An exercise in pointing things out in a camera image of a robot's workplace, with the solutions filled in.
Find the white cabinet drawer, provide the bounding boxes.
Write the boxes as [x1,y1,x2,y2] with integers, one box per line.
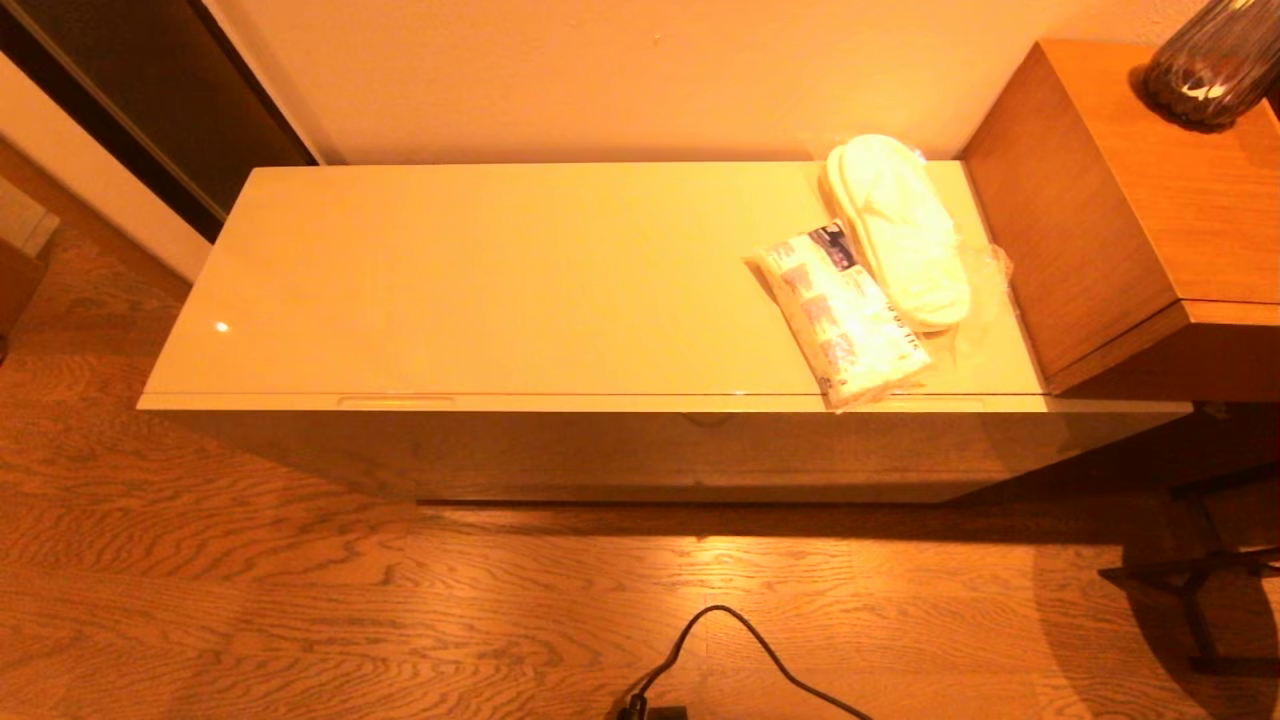
[137,395,1196,504]

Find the printed white tissue packet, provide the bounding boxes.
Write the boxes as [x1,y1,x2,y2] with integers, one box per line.
[742,222,934,413]

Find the white slippers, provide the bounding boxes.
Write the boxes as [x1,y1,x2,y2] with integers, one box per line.
[815,133,1016,366]

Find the glossy white low cabinet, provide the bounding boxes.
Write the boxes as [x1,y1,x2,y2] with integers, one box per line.
[137,162,1196,504]

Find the brown wooden side cabinet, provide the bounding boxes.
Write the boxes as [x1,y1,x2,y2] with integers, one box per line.
[958,38,1280,403]

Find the black metal stand legs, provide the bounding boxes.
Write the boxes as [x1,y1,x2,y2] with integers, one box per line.
[1098,478,1280,681]

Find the dark door panel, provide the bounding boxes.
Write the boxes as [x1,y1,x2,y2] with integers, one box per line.
[0,0,321,246]

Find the brown wooden furniture piece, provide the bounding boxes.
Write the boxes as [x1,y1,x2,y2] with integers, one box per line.
[0,240,49,341]

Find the dark ribbed glass vase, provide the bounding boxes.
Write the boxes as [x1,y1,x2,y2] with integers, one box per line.
[1143,0,1280,131]

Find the black floor cable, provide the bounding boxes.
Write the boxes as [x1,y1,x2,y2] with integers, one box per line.
[615,605,871,720]

